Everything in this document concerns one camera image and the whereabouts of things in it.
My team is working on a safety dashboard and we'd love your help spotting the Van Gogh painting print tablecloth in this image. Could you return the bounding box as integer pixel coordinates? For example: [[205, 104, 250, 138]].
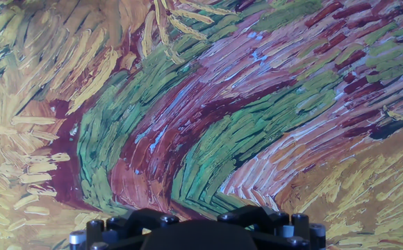
[[0, 0, 403, 250]]

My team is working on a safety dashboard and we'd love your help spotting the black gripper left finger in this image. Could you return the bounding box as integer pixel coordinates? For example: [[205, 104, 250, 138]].
[[68, 208, 181, 250]]

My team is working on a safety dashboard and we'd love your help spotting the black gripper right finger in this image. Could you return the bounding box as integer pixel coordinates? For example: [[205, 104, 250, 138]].
[[216, 204, 327, 250]]

